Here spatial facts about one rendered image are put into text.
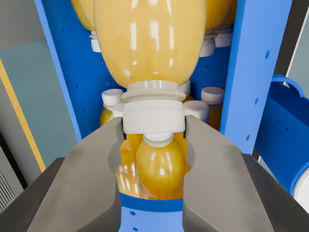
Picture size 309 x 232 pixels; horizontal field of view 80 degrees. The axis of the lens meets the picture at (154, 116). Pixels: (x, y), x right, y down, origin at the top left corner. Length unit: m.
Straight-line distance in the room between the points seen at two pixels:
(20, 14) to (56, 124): 1.03
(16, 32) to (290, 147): 1.05
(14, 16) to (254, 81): 0.95
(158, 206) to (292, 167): 0.44
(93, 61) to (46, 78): 1.32
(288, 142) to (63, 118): 1.59
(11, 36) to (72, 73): 0.67
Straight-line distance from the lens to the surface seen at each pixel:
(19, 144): 2.18
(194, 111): 0.26
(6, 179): 2.25
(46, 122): 1.87
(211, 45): 0.24
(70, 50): 0.32
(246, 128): 0.21
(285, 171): 0.63
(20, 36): 1.02
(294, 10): 1.42
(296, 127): 0.65
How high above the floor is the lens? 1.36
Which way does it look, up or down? 61 degrees down
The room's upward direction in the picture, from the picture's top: 177 degrees counter-clockwise
